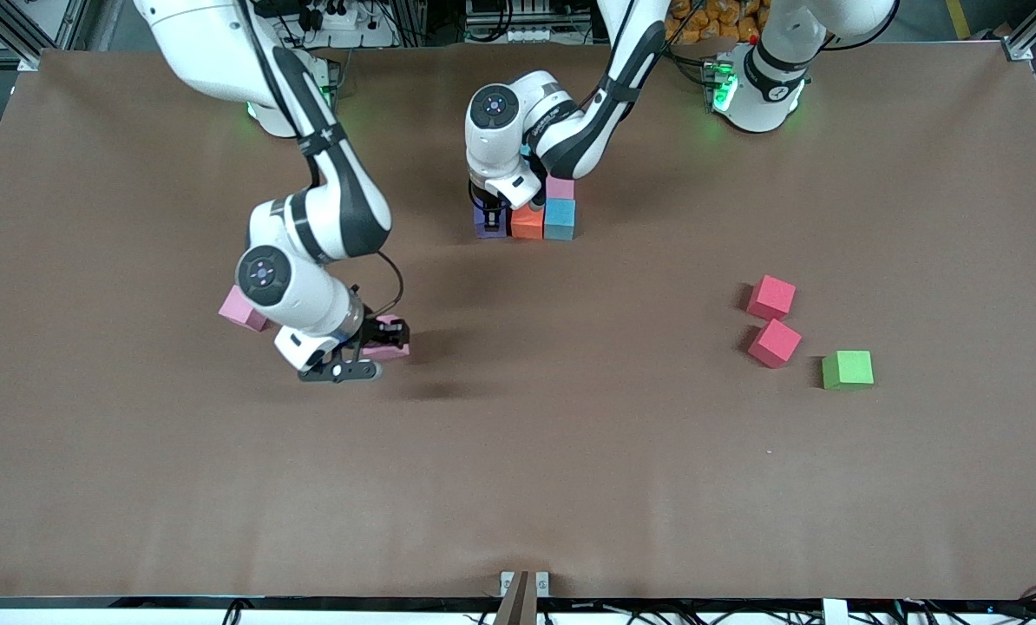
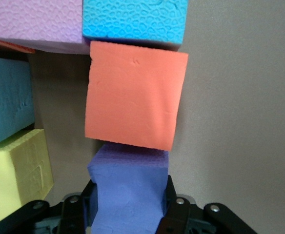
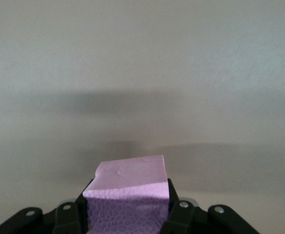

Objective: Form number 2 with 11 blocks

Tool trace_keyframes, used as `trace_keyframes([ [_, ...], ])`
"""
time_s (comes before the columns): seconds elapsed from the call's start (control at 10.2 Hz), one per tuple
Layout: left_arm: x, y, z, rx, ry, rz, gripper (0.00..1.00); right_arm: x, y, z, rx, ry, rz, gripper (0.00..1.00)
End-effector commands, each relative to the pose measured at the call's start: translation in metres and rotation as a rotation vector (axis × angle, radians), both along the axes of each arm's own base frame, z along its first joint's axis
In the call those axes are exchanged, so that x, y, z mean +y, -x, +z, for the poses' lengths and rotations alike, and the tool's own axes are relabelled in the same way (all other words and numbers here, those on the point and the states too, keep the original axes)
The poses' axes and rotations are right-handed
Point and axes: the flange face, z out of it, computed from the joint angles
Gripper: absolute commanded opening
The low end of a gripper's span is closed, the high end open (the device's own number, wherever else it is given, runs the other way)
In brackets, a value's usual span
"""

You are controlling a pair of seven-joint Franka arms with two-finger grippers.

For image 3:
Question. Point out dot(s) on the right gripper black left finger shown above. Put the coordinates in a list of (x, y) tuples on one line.
[(69, 217)]

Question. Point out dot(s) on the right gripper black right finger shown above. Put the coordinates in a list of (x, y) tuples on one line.
[(181, 217)]

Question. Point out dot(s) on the pink foam cube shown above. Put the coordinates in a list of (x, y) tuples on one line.
[(130, 195)]

